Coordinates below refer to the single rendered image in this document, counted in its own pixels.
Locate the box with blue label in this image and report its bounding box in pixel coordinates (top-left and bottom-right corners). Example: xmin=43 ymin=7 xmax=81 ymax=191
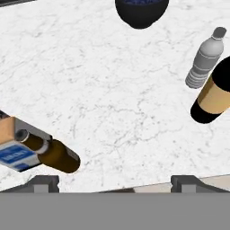
xmin=0 ymin=110 xmax=53 ymax=173

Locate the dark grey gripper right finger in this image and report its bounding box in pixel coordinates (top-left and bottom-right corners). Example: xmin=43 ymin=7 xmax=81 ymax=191
xmin=170 ymin=174 xmax=229 ymax=194

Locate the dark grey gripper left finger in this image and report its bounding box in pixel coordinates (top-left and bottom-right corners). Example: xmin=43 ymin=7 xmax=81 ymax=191
xmin=2 ymin=174 xmax=60 ymax=194

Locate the black bottle with tan label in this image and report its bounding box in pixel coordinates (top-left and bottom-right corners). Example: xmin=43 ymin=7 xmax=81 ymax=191
xmin=190 ymin=56 xmax=230 ymax=125

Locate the brown glass bottle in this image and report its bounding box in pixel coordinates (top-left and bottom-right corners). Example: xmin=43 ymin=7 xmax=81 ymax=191
xmin=15 ymin=128 xmax=81 ymax=174

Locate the dark blue bowl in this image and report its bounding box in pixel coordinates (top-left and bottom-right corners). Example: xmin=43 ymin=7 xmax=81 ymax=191
xmin=114 ymin=0 xmax=170 ymax=30

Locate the grey plastic bottle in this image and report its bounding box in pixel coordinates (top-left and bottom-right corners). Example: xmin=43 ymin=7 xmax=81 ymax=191
xmin=184 ymin=26 xmax=227 ymax=90

